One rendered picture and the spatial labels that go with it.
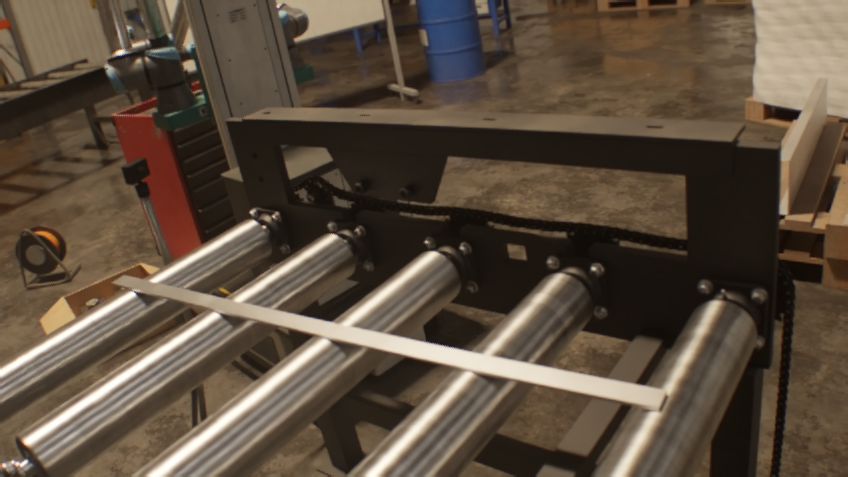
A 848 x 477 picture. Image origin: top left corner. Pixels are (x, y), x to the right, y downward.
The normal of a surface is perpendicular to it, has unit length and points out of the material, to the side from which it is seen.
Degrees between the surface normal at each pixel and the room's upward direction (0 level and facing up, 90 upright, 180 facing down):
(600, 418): 0
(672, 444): 31
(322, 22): 90
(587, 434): 0
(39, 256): 90
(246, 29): 90
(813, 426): 0
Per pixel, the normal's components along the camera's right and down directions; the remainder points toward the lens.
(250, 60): 0.69, 0.18
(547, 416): -0.17, -0.90
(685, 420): 0.27, -0.71
